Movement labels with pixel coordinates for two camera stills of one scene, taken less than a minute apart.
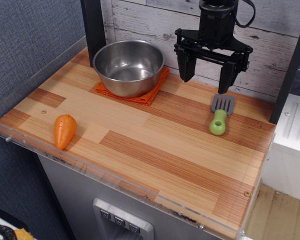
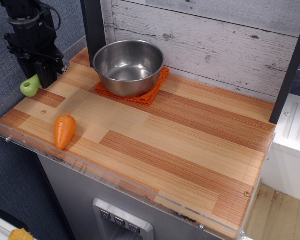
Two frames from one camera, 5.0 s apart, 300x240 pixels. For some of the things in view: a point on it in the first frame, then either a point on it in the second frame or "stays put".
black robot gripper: (214, 42) → (33, 37)
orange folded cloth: (147, 98) stays put
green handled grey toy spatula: (222, 104) → (29, 87)
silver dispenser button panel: (115, 223) stays put
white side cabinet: (287, 168) stays put
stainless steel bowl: (128, 68) stays put
